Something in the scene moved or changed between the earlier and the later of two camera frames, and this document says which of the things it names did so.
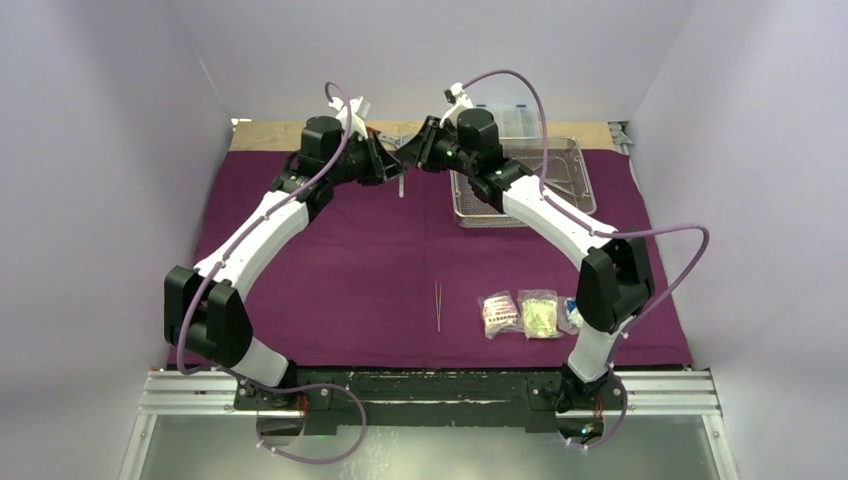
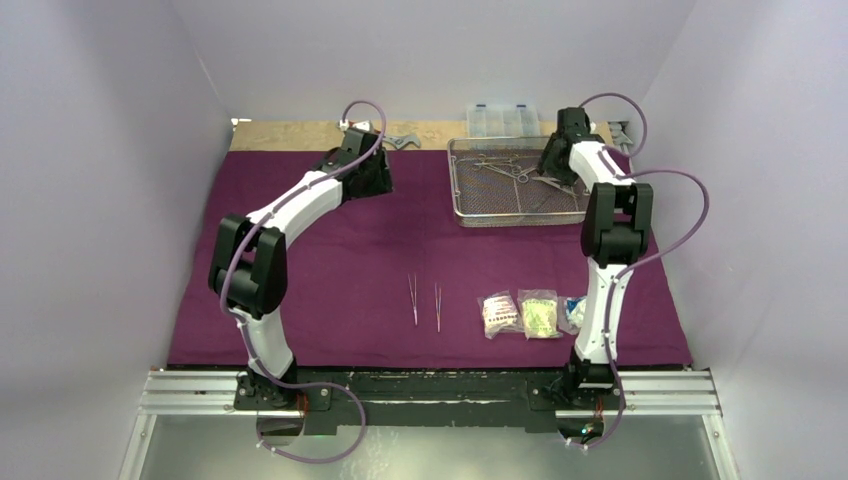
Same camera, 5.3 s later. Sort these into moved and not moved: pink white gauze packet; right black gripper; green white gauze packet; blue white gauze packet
Moved: right black gripper
Not moved: pink white gauze packet; green white gauze packet; blue white gauze packet
